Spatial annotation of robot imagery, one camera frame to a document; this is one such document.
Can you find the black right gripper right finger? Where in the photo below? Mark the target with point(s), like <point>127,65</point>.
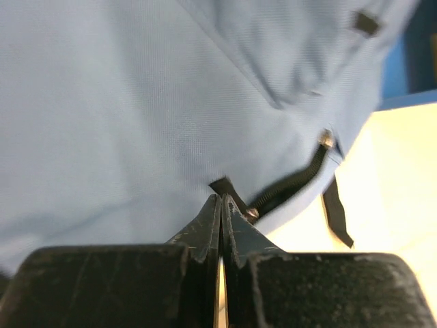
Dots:
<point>269,287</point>

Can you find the blue student backpack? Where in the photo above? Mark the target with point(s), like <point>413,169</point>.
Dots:
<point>117,115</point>

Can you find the blue shelf unit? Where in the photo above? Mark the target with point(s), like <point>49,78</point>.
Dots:
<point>408,75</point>

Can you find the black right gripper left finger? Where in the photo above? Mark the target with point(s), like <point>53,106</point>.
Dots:
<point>174,284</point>

